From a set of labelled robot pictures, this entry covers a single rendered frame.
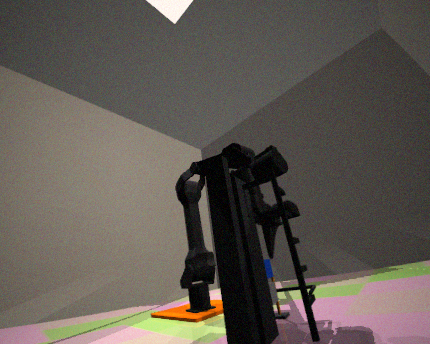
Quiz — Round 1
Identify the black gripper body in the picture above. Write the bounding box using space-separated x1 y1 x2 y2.
248 186 300 223

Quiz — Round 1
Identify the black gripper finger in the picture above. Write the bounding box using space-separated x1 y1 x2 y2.
261 220 283 258

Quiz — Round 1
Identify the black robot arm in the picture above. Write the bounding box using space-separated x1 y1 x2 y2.
175 143 288 313

